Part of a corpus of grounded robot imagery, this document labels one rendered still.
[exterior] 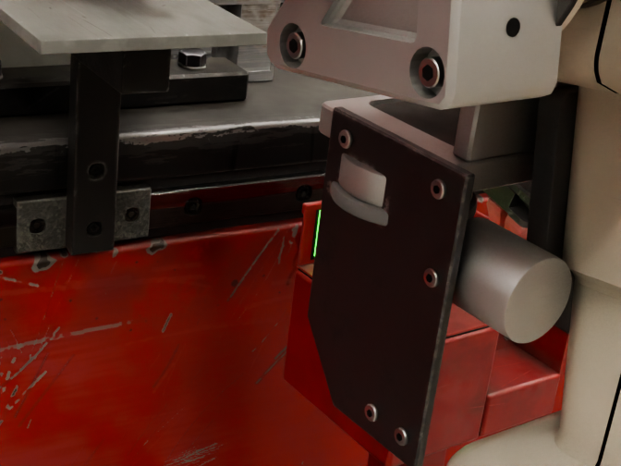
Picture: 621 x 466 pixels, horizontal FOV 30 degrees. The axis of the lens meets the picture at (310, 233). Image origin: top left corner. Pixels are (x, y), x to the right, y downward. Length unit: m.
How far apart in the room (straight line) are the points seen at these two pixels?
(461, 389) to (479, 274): 0.46
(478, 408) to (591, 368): 0.46
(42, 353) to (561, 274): 0.64
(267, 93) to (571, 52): 0.74
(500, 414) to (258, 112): 0.36
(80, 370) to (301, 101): 0.34
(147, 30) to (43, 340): 0.34
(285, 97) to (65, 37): 0.38
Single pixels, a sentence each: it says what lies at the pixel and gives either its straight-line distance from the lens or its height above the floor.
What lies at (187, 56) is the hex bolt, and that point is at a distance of 1.13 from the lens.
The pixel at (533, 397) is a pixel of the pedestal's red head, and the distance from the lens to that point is 1.08.
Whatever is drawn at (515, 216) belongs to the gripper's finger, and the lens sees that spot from 0.98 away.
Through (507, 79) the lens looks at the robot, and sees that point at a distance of 0.37.
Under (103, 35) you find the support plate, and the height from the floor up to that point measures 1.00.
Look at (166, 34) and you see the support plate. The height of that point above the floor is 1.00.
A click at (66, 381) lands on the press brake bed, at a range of 1.12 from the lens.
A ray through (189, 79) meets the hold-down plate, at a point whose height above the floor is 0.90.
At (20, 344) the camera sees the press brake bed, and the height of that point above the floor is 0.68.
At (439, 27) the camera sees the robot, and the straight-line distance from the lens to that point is 0.36.
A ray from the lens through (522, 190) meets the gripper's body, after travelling 0.97.
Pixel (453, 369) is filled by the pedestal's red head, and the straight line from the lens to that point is 0.98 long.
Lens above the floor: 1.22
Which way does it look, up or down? 24 degrees down
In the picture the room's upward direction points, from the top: 7 degrees clockwise
